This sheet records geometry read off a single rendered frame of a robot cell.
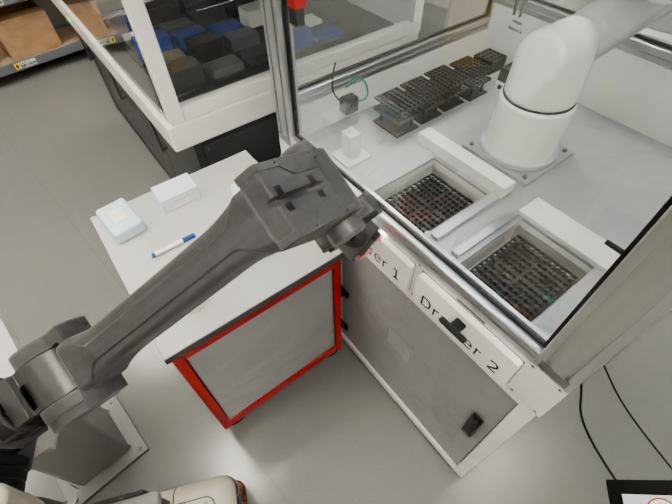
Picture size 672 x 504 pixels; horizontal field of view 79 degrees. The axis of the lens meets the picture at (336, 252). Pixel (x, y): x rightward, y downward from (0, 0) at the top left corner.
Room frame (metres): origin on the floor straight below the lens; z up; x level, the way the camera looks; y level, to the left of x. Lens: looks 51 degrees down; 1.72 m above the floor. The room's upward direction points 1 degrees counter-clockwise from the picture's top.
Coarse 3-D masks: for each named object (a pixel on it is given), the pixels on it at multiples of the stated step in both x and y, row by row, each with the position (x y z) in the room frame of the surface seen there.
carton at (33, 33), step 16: (0, 16) 3.50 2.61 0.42; (16, 16) 3.49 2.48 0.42; (32, 16) 3.54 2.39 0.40; (0, 32) 3.35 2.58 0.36; (16, 32) 3.42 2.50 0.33; (32, 32) 3.49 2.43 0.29; (48, 32) 3.57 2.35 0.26; (16, 48) 3.38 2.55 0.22; (32, 48) 3.45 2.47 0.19; (48, 48) 3.53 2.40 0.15
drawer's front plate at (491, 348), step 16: (416, 288) 0.55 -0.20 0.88; (432, 288) 0.52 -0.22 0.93; (432, 304) 0.51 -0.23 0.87; (448, 304) 0.48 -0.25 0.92; (448, 320) 0.46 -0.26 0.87; (464, 320) 0.44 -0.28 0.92; (480, 336) 0.40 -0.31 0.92; (496, 352) 0.36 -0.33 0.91; (512, 352) 0.36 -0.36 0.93; (512, 368) 0.33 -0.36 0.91
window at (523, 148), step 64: (320, 0) 0.91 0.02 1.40; (384, 0) 0.75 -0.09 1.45; (448, 0) 0.65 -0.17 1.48; (512, 0) 0.56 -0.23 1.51; (576, 0) 0.50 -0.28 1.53; (640, 0) 0.45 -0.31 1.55; (320, 64) 0.91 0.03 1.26; (384, 64) 0.74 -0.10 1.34; (448, 64) 0.63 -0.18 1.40; (512, 64) 0.54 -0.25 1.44; (576, 64) 0.48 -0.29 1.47; (640, 64) 0.42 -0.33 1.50; (320, 128) 0.92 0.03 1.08; (384, 128) 0.73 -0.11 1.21; (448, 128) 0.60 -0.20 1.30; (512, 128) 0.52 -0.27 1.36; (576, 128) 0.45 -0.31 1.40; (640, 128) 0.40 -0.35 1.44; (384, 192) 0.72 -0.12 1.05; (448, 192) 0.58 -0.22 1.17; (512, 192) 0.48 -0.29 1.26; (576, 192) 0.42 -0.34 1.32; (640, 192) 0.36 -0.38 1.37; (448, 256) 0.54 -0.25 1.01; (512, 256) 0.44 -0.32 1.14; (576, 256) 0.38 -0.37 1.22
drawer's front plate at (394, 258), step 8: (384, 240) 0.66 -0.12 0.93; (376, 248) 0.67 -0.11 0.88; (384, 248) 0.65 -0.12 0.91; (392, 248) 0.64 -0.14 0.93; (368, 256) 0.70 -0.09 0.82; (384, 256) 0.65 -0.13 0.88; (392, 256) 0.63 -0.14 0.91; (400, 256) 0.61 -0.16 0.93; (376, 264) 0.67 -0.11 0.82; (384, 264) 0.65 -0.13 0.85; (392, 264) 0.62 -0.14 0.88; (400, 264) 0.60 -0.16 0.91; (408, 264) 0.59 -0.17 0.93; (384, 272) 0.64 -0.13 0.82; (392, 272) 0.62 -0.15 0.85; (400, 272) 0.60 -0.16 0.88; (408, 272) 0.58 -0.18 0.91; (400, 280) 0.60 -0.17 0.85; (408, 280) 0.58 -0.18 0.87; (408, 288) 0.58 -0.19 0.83
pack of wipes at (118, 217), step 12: (108, 204) 0.95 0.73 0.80; (120, 204) 0.94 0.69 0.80; (108, 216) 0.89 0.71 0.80; (120, 216) 0.89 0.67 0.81; (132, 216) 0.89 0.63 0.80; (108, 228) 0.84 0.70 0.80; (120, 228) 0.84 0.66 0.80; (132, 228) 0.85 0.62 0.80; (144, 228) 0.87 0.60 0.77; (120, 240) 0.82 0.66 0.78
